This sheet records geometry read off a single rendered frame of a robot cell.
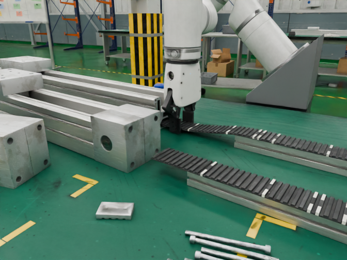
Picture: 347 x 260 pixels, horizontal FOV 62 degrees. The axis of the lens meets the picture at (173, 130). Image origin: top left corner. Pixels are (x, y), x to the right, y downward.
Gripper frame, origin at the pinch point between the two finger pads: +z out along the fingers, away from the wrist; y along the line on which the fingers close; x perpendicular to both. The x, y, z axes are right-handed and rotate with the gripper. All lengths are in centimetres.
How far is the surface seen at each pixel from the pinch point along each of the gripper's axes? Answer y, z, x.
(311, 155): -2.2, -0.4, -30.9
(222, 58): 453, 48, 210
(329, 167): -2.2, 1.2, -34.2
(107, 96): -4.0, -4.3, 22.1
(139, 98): -5.1, -5.9, 9.4
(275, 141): -1.1, -1.2, -23.8
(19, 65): -6, -9, 64
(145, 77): 236, 51, 216
